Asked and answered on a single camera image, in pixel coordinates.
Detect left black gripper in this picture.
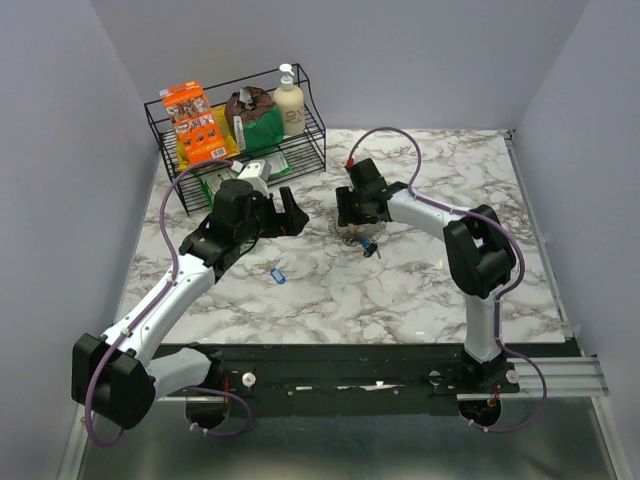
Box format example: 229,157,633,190
236,186,310,244

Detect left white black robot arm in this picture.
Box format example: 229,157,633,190
71,180,309,430

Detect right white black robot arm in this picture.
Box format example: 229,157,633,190
336,158,516,392

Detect blue key tag on table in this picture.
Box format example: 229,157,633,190
270,268,286,285

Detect green white snack pouch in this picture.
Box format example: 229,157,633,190
195,152,291,209

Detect brown and green bag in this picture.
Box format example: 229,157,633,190
224,86,284,158

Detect cream pump lotion bottle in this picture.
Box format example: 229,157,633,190
273,63,305,136

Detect yellow packet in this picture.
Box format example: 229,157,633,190
176,105,240,171

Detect orange product box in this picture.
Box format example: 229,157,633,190
159,81,230,169

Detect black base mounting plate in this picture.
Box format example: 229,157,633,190
149,342,586,419

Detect black wire shelf rack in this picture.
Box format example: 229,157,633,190
144,63,327,215

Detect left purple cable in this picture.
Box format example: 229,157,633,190
83,159,252,447

